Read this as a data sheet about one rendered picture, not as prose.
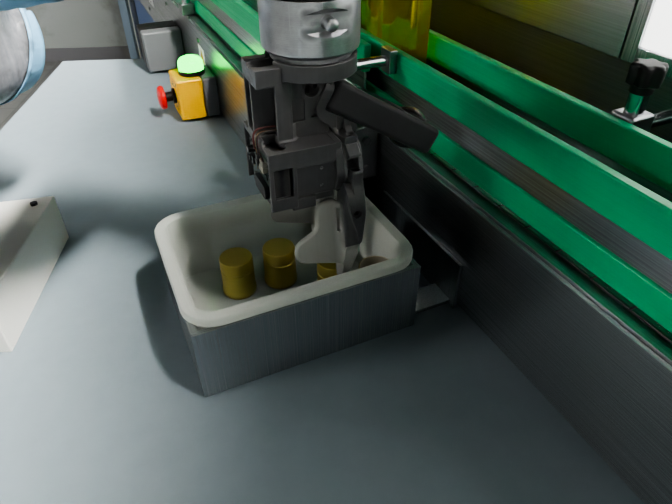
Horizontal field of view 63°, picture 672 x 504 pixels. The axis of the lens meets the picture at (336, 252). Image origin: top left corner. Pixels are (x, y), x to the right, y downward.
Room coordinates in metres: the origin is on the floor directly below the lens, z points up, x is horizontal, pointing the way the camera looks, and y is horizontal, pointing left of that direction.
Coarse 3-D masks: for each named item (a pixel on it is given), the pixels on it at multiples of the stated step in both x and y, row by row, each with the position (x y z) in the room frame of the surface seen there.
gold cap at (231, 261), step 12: (228, 252) 0.44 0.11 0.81; (240, 252) 0.44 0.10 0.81; (228, 264) 0.42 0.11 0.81; (240, 264) 0.42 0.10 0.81; (252, 264) 0.43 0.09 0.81; (228, 276) 0.42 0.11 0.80; (240, 276) 0.42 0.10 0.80; (252, 276) 0.43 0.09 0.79; (228, 288) 0.42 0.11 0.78; (240, 288) 0.42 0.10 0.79; (252, 288) 0.43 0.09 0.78
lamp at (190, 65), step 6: (192, 54) 0.95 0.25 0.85; (180, 60) 0.93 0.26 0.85; (186, 60) 0.93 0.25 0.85; (192, 60) 0.93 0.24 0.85; (198, 60) 0.94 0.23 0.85; (180, 66) 0.93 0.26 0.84; (186, 66) 0.92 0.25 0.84; (192, 66) 0.92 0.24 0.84; (198, 66) 0.93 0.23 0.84; (180, 72) 0.93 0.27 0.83; (186, 72) 0.92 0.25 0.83; (192, 72) 0.92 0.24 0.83; (198, 72) 0.93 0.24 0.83; (204, 72) 0.94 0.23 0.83
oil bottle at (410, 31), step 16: (384, 0) 0.66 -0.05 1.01; (400, 0) 0.65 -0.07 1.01; (416, 0) 0.66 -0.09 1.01; (384, 16) 0.66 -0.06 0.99; (400, 16) 0.65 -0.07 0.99; (416, 16) 0.66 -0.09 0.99; (384, 32) 0.66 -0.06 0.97; (400, 32) 0.65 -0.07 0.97; (416, 32) 0.66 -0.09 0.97; (400, 48) 0.65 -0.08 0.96; (416, 48) 0.66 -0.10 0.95
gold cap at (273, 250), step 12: (276, 240) 0.46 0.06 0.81; (288, 240) 0.46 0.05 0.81; (264, 252) 0.44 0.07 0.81; (276, 252) 0.44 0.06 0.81; (288, 252) 0.44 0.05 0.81; (264, 264) 0.45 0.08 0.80; (276, 264) 0.44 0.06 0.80; (288, 264) 0.44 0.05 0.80; (264, 276) 0.45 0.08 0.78; (276, 276) 0.44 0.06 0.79; (288, 276) 0.44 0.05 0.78; (276, 288) 0.44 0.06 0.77
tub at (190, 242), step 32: (160, 224) 0.45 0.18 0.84; (192, 224) 0.47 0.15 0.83; (224, 224) 0.49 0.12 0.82; (256, 224) 0.50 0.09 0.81; (288, 224) 0.51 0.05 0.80; (384, 224) 0.46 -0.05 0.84; (192, 256) 0.47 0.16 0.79; (256, 256) 0.49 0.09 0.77; (384, 256) 0.44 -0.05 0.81; (192, 288) 0.44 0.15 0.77; (288, 288) 0.44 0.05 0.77; (320, 288) 0.36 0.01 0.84; (192, 320) 0.32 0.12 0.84; (224, 320) 0.32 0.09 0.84
